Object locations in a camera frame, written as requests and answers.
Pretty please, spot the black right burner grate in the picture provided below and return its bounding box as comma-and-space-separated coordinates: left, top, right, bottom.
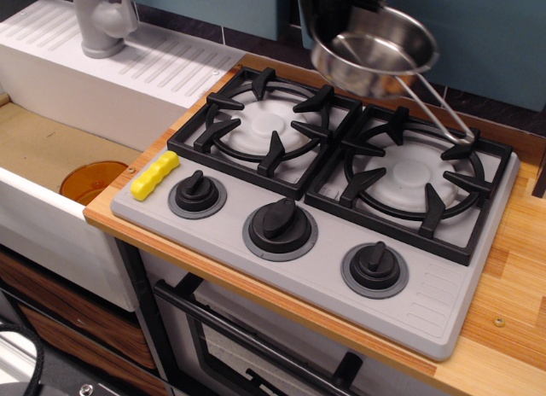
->
305, 106, 519, 265

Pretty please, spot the black burner grate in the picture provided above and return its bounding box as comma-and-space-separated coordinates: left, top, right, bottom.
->
167, 67, 363, 200
305, 106, 519, 265

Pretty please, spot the yellow crinkle fry toy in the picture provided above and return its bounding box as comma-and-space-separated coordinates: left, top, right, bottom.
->
130, 151, 180, 201

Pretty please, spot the grey toy stove top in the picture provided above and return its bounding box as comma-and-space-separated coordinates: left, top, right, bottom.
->
109, 65, 521, 363

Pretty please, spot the grey toy faucet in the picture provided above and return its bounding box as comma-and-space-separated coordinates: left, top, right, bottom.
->
73, 0, 138, 59

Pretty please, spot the black middle stove knob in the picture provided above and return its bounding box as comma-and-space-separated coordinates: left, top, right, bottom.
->
242, 198, 318, 262

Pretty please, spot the black left burner grate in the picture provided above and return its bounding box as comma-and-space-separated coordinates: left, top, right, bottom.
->
167, 67, 363, 200

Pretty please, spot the black stove knob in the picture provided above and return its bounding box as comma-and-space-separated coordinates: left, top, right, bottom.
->
242, 198, 318, 262
168, 170, 228, 220
341, 242, 410, 300

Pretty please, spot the oven door with black handle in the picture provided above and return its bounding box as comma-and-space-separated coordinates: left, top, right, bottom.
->
154, 274, 440, 395

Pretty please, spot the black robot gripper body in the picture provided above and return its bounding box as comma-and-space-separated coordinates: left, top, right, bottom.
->
299, 0, 385, 33

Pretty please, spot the wooden drawer front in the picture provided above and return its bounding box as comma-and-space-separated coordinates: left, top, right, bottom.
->
1, 247, 168, 395

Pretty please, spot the black braided cable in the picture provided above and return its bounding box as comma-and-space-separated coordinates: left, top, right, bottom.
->
0, 321, 46, 393

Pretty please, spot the white toy sink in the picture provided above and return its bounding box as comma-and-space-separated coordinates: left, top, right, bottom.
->
1, 0, 242, 311

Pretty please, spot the orange plastic bowl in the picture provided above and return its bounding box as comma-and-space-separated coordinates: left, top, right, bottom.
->
59, 160, 128, 206

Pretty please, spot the stainless steel pot with handle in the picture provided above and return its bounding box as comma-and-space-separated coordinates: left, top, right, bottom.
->
308, 7, 475, 145

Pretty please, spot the black left stove knob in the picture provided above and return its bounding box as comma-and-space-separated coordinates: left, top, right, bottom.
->
168, 170, 228, 220

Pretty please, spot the black right stove knob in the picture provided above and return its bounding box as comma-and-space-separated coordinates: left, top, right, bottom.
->
341, 242, 410, 300

